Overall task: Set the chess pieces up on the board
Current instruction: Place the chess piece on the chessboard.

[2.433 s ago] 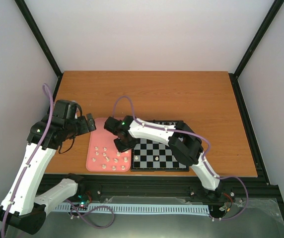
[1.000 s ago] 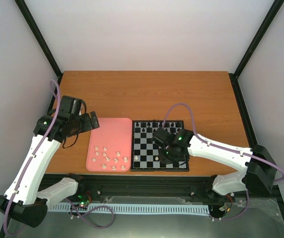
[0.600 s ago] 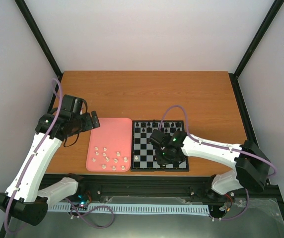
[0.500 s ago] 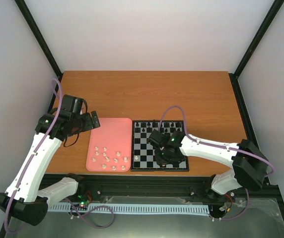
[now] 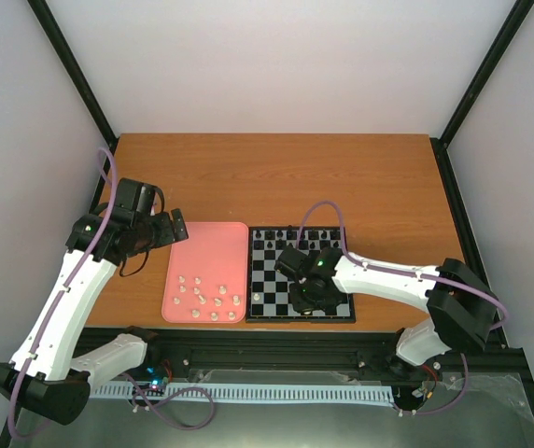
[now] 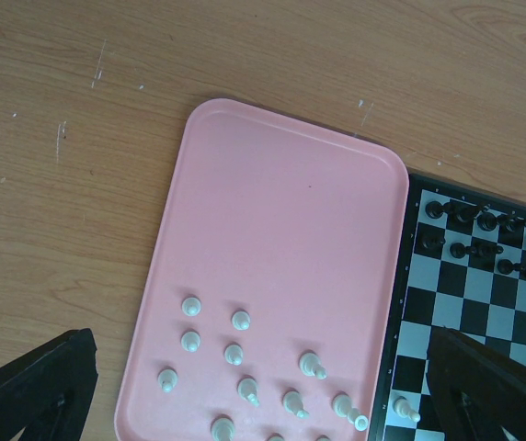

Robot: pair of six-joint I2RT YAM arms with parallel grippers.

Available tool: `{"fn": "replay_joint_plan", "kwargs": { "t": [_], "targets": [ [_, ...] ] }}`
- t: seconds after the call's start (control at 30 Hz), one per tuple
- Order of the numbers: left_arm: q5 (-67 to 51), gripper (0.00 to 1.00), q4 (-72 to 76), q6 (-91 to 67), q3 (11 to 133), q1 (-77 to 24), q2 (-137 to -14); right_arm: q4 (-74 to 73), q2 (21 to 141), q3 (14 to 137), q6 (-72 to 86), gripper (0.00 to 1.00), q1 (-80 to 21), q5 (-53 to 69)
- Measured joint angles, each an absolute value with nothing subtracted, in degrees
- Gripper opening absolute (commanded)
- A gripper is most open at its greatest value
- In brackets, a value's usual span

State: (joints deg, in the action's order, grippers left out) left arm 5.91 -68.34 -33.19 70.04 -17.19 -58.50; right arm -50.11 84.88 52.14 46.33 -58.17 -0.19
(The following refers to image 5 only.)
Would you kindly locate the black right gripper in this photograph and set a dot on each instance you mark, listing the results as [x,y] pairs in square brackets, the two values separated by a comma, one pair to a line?
[302,306]

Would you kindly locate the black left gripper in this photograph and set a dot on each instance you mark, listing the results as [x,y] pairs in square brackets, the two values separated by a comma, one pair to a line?
[169,235]

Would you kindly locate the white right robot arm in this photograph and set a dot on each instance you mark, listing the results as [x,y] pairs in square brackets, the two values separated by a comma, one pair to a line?
[460,309]

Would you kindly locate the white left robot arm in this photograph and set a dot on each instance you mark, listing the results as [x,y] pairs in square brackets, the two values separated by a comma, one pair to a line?
[44,376]

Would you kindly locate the black white chess board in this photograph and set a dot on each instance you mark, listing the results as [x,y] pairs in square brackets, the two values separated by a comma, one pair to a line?
[272,286]

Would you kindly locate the row of black chess pieces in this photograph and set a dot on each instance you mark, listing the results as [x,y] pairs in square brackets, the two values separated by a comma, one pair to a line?
[310,239]

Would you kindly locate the green circuit board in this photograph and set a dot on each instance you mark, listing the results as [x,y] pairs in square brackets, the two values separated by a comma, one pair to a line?
[158,384]

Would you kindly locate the pink plastic tray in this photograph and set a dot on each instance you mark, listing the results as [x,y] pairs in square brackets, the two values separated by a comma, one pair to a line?
[217,252]

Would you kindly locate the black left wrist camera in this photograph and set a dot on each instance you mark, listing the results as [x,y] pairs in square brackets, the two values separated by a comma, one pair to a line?
[140,197]

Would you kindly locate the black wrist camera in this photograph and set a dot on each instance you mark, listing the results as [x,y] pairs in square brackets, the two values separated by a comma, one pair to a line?
[294,264]
[140,197]

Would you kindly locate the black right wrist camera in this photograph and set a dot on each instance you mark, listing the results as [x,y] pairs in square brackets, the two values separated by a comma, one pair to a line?
[294,264]

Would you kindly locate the light blue cable duct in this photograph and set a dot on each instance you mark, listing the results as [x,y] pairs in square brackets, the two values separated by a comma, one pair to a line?
[256,393]

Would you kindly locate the black left frame post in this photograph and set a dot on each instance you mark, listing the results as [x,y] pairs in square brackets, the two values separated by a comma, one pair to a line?
[60,45]

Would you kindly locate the black frame post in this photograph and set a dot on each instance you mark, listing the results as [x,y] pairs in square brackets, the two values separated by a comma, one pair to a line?
[489,63]
[60,45]

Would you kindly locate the black right frame post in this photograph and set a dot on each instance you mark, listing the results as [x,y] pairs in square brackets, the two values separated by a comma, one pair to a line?
[489,63]

